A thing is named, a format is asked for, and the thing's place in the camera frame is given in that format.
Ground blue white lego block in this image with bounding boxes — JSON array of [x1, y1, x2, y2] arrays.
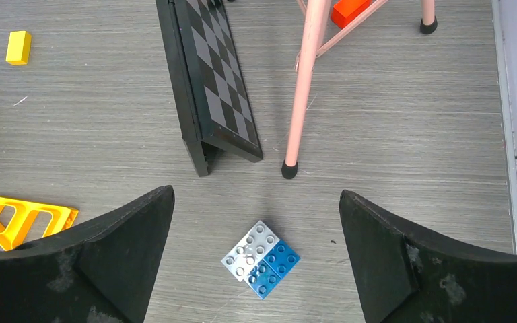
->
[[221, 221, 300, 299]]

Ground pink tripod music stand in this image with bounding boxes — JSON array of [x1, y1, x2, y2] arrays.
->
[[281, 0, 439, 180]]

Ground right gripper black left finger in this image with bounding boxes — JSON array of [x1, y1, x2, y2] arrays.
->
[[0, 186, 174, 322]]

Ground black white folding chessboard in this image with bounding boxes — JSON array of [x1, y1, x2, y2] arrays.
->
[[156, 0, 263, 177]]

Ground yellow triangular toy frame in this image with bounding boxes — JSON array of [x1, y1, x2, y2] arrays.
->
[[0, 196, 79, 251]]

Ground red orange block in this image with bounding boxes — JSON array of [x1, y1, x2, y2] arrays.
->
[[331, 0, 372, 29]]

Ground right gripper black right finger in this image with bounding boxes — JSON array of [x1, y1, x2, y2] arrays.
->
[[339, 190, 517, 322]]

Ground small yellow block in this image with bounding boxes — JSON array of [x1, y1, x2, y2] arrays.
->
[[5, 30, 32, 65]]

